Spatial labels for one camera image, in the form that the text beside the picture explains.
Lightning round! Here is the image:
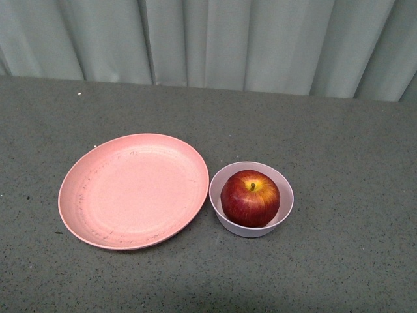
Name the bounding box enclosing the white curtain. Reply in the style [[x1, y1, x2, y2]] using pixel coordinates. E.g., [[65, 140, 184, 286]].
[[1, 1, 416, 102]]

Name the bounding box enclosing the red apple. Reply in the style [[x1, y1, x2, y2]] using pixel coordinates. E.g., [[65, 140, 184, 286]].
[[220, 170, 281, 228]]

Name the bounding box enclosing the pink plate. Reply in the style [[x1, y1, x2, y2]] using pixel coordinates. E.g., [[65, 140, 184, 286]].
[[58, 134, 209, 250]]

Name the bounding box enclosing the light pink bowl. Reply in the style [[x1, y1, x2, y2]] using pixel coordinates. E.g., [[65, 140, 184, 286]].
[[208, 161, 294, 238]]

